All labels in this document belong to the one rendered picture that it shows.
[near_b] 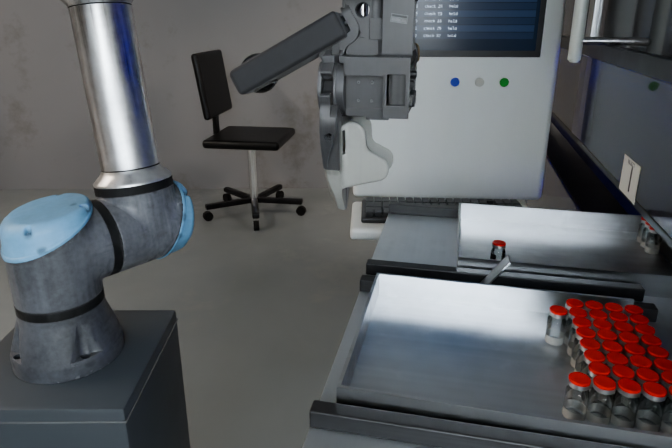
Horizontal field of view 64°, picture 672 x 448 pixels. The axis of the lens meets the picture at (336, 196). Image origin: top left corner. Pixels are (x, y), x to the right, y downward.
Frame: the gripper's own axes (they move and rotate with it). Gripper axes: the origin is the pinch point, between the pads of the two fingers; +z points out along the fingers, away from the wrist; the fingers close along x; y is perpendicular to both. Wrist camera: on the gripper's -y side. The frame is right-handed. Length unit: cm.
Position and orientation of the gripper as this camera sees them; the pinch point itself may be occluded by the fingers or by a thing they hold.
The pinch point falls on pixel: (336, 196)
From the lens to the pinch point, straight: 54.1
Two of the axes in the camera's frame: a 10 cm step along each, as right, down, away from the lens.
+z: 0.0, 9.5, 3.2
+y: 9.8, 0.7, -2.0
